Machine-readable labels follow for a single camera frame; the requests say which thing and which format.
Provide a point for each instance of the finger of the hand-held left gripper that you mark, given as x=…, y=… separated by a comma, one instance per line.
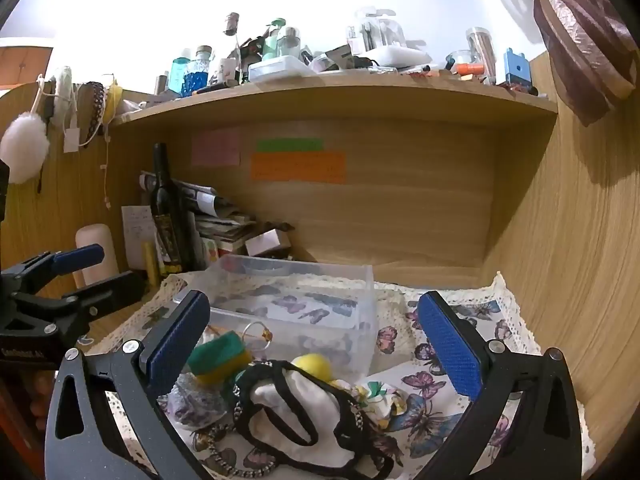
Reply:
x=77, y=256
x=110, y=290

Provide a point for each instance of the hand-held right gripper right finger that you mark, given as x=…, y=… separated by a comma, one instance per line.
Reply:
x=450, y=345

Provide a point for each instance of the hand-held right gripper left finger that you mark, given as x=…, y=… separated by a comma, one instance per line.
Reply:
x=177, y=342

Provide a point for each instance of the green yellow sponge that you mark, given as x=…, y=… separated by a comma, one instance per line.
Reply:
x=220, y=355

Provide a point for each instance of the white cloth with black trim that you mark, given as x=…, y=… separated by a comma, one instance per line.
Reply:
x=290, y=400

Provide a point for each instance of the yellow soft ball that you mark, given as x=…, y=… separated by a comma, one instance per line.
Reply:
x=311, y=365

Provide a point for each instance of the clear plastic storage container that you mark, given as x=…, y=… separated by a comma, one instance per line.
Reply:
x=300, y=280

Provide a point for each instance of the cream cylindrical bottle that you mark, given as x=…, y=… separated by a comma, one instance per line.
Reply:
x=95, y=250

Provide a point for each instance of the yellow tube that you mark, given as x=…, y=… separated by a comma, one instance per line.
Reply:
x=151, y=262

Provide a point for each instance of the floral fabric pouch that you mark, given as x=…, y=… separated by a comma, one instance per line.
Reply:
x=195, y=400

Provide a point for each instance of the white paper note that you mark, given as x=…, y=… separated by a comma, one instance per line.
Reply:
x=135, y=235

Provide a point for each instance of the butterfly print lace tablecloth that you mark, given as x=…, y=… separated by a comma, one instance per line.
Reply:
x=430, y=412

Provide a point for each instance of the colourful patterned fabric toy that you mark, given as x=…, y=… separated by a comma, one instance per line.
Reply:
x=380, y=400

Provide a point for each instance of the dark wine bottle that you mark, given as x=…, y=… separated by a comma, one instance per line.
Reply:
x=167, y=210

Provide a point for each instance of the white price tag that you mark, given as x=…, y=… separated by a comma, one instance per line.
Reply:
x=72, y=140

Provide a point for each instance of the white fluffy pompom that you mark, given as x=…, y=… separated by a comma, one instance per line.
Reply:
x=22, y=150

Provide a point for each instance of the stack of magazines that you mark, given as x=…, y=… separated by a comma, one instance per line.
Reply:
x=220, y=220

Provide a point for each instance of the small white box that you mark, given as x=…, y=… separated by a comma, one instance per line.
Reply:
x=267, y=242

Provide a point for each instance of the wooden desk hutch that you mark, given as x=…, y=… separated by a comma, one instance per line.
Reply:
x=400, y=210

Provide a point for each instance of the brown patterned headband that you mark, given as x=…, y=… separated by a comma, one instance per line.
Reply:
x=95, y=110

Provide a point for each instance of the pink sticky note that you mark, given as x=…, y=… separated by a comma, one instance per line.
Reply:
x=216, y=147

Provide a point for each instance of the teal liquid bottle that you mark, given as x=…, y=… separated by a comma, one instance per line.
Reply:
x=177, y=74

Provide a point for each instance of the orange sticky note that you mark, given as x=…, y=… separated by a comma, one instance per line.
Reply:
x=297, y=167

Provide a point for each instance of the blue bead bottle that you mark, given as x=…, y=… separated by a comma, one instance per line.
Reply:
x=195, y=77

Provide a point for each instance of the green sticky note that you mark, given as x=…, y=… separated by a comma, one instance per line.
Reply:
x=290, y=145

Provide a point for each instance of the white cup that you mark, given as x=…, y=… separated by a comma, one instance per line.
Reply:
x=226, y=71

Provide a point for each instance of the clear lidded plastic box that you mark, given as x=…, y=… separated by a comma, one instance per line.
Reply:
x=277, y=67

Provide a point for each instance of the orange marker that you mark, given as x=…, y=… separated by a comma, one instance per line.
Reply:
x=470, y=68

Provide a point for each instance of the blue box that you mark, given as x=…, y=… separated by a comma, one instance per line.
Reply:
x=516, y=71

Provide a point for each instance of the mint green bottle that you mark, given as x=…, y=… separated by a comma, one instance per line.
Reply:
x=272, y=42

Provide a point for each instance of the clear jar with brown sticks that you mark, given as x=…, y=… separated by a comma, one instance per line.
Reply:
x=481, y=52

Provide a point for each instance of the white flat box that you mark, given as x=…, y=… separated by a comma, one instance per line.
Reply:
x=395, y=56

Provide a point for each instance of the glass jar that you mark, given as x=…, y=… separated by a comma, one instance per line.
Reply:
x=289, y=44

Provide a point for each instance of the clear acrylic organizer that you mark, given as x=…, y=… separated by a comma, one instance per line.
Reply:
x=375, y=30

